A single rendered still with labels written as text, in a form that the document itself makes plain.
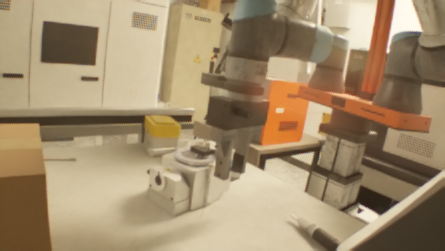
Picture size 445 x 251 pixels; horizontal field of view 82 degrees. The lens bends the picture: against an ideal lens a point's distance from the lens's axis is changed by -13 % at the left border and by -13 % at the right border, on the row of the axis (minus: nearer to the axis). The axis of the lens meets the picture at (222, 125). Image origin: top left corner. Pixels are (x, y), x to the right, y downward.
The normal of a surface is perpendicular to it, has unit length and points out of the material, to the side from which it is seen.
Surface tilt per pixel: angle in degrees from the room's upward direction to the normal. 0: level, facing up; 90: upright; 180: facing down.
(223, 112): 90
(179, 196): 90
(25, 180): 90
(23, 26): 90
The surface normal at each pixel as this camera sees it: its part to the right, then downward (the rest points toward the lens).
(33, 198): 0.58, 0.26
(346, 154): -0.77, 0.03
